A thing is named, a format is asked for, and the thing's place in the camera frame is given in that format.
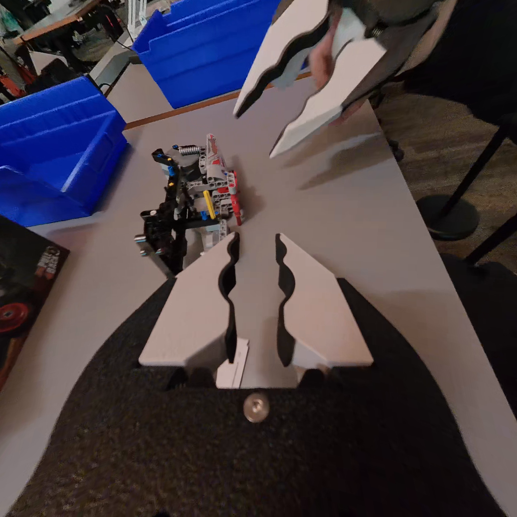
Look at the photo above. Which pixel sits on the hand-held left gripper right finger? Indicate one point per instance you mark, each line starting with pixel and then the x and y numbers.
pixel 323 323

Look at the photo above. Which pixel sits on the brick-built toy vehicle chassis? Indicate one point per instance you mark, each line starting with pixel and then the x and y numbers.
pixel 190 190

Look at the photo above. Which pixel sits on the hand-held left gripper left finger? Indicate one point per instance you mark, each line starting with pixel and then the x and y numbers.
pixel 190 319

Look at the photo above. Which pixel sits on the white desktop stand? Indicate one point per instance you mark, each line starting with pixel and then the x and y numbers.
pixel 133 24

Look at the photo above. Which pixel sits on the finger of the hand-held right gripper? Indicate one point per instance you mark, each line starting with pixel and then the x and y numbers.
pixel 291 36
pixel 331 93

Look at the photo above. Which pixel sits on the black printed toy box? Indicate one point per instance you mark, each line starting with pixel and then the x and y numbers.
pixel 24 282

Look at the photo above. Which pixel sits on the wooden-top table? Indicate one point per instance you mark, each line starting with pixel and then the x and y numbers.
pixel 52 22

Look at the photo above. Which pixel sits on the black round-base floor stand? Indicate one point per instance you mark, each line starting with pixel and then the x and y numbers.
pixel 448 218

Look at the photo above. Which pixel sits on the blue plastic storage bin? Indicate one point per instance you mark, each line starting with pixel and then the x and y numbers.
pixel 60 133
pixel 194 52

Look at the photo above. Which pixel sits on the person's right hand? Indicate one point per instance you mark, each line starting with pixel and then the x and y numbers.
pixel 321 60

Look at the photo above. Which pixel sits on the grey desk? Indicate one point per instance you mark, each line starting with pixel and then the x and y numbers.
pixel 343 226

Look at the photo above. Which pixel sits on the black metal pole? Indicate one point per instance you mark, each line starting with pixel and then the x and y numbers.
pixel 492 238

